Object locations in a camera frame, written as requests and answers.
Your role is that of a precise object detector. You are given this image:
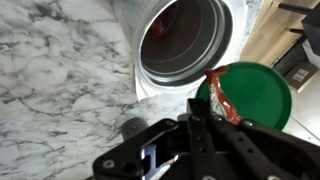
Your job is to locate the green plastic lid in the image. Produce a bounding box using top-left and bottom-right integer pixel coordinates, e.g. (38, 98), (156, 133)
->
(195, 62), (292, 130)

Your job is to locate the white blue canister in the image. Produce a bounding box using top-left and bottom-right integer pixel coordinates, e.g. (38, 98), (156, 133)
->
(112, 0), (248, 100)

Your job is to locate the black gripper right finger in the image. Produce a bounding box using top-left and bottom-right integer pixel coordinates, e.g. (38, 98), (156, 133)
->
(209, 116), (320, 180)

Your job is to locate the red ketchup packet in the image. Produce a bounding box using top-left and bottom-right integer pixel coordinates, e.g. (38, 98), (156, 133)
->
(205, 65), (242, 125)

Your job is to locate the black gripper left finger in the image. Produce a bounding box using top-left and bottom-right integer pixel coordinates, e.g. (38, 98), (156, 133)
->
(93, 99), (220, 180)

